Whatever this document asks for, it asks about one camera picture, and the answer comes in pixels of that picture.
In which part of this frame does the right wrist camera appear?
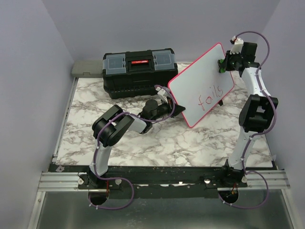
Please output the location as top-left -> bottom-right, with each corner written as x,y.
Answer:
230,36 -> 244,54

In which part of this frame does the aluminium extrusion frame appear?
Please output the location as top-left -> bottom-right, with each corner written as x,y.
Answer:
26,170 -> 91,229

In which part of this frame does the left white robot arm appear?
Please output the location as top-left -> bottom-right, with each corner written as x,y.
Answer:
89,97 -> 185,188

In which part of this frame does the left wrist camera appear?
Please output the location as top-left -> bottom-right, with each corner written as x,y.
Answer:
154,85 -> 172,103

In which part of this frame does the grey plastic case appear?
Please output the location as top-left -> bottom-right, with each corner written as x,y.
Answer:
71,60 -> 103,78

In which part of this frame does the black plastic toolbox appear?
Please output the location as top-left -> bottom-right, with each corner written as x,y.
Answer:
102,48 -> 178,99

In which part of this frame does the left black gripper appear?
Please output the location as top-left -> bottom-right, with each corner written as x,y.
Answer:
151,97 -> 185,123

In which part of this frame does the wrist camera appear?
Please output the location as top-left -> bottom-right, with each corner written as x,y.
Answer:
154,85 -> 172,103
230,36 -> 244,54

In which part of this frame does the green whiteboard eraser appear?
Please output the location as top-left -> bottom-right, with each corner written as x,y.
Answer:
217,59 -> 226,73

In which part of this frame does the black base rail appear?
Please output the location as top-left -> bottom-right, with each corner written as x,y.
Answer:
49,164 -> 260,200

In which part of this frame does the pink framed whiteboard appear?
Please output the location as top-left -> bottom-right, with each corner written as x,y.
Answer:
168,43 -> 234,128

